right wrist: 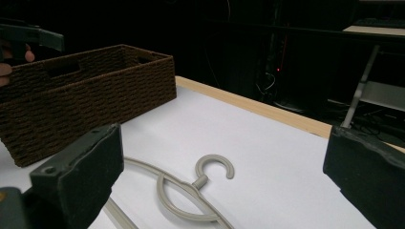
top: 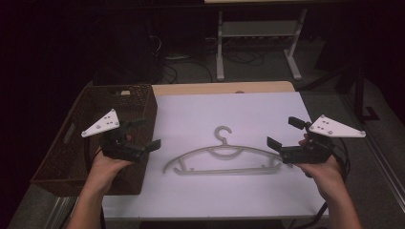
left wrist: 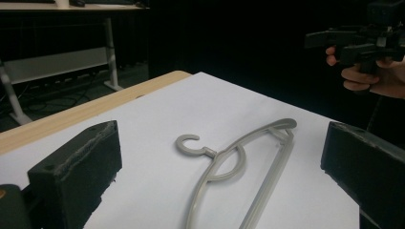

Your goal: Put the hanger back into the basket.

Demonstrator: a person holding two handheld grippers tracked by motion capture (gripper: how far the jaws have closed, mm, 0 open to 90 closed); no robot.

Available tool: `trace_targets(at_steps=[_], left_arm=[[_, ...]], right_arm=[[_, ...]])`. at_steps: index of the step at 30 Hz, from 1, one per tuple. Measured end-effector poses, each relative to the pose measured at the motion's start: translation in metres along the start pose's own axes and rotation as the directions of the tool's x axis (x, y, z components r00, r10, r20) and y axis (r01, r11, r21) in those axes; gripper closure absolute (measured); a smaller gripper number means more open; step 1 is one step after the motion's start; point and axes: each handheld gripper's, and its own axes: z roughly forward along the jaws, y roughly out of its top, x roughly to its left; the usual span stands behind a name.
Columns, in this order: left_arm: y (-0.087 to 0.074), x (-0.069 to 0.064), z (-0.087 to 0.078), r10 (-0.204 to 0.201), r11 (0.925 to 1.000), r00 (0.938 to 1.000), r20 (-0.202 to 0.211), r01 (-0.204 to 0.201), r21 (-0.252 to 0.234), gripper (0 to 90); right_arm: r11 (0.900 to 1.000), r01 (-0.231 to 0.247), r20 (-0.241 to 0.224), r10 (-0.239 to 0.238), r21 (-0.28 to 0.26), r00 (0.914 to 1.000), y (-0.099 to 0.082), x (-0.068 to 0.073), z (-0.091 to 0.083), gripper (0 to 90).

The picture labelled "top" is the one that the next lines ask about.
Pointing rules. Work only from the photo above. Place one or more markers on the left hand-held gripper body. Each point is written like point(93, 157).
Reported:
point(122, 149)

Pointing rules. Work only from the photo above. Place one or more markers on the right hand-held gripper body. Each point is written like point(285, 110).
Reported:
point(307, 154)

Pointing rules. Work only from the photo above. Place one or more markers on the brown wicker basket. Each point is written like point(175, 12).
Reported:
point(73, 152)

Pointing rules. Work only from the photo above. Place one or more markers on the grey plastic clothes hanger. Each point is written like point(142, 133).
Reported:
point(223, 150)

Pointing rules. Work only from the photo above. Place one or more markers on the person's left hand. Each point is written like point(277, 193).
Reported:
point(106, 168)

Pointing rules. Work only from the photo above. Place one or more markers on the person's right hand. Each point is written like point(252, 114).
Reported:
point(328, 175)

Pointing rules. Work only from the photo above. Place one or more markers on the black metal stand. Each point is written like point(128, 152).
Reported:
point(359, 95)

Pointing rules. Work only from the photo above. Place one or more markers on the white table mat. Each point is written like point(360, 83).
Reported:
point(223, 197)

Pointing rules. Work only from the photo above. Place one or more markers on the white metal desk frame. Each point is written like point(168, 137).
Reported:
point(219, 47)

